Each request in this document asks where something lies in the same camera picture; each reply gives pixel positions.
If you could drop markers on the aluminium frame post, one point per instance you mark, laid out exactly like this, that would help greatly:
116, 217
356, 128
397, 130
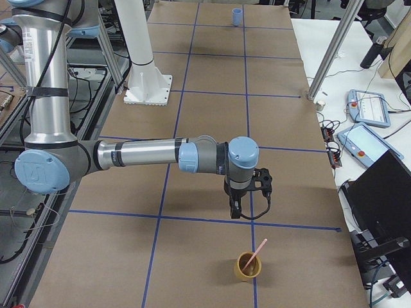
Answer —
340, 33

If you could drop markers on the blue cup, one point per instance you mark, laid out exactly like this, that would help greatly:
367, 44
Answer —
237, 15

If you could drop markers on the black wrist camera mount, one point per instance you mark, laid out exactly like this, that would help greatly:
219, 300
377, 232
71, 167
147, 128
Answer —
263, 181

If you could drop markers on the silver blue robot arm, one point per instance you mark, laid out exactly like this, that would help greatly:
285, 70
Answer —
53, 157

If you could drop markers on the yellow cup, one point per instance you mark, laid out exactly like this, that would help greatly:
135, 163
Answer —
252, 271

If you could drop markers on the brown paper table cover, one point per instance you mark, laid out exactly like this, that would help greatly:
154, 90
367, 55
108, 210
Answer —
212, 189

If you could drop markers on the white pedestal with base plate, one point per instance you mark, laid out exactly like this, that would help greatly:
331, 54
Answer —
146, 84

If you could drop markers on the upper teach pendant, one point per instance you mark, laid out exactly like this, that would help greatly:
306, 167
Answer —
368, 107

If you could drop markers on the teach pendant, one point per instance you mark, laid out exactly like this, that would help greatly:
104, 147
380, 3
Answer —
365, 144
368, 107

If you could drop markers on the lower teach pendant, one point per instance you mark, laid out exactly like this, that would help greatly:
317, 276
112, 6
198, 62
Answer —
365, 144

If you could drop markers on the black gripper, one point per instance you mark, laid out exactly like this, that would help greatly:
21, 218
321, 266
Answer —
236, 195

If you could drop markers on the black monitor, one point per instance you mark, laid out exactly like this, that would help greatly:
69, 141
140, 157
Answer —
380, 203

